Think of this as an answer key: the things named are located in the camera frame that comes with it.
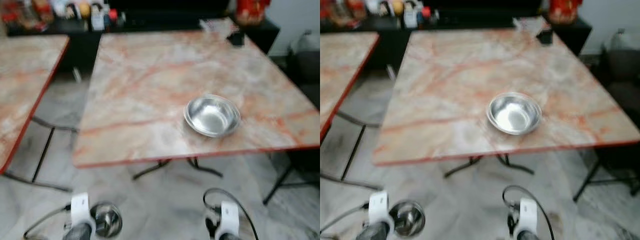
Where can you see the small steel bowl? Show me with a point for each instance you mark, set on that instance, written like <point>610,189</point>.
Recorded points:
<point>107,221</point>
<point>409,219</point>

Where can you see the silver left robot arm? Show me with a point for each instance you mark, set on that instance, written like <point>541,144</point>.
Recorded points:
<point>373,232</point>
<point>78,233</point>

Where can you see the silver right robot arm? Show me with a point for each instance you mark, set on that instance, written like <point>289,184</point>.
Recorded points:
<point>228,237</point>
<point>527,236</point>

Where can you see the large steel bowl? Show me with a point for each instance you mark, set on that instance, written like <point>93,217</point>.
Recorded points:
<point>514,113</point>
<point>212,115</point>

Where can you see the dark chair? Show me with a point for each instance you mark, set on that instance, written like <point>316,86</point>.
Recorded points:
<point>622,70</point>
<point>302,65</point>

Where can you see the small black box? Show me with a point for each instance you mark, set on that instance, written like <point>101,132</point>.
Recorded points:
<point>236,38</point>
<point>546,36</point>

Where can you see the clear plastic bag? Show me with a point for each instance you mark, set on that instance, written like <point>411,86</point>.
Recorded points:
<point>527,23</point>
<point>215,25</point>

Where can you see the black sideboard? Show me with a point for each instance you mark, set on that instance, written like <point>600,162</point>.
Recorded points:
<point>400,45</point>
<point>85,45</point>

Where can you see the red packet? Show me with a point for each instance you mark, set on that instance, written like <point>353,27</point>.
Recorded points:
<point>252,11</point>
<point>565,10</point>

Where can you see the red capped jar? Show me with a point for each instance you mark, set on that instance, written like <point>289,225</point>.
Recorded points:
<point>113,16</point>
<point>426,12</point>

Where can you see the white bottle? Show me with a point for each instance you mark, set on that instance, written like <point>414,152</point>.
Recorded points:
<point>97,17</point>
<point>410,17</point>

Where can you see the yellow round jar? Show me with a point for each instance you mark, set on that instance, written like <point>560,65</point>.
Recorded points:
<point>397,7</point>
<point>84,9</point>

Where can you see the red snack packs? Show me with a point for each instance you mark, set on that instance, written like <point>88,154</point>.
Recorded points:
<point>345,12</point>
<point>20,15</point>

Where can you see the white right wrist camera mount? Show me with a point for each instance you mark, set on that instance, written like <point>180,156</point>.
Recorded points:
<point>230,217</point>
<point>528,215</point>

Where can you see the black pedestal table frame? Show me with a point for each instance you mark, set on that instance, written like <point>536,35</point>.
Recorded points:
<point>165,164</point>
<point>475,161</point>

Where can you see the black metal stool frame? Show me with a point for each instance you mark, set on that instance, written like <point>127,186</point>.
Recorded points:
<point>594,176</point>
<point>280,184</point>

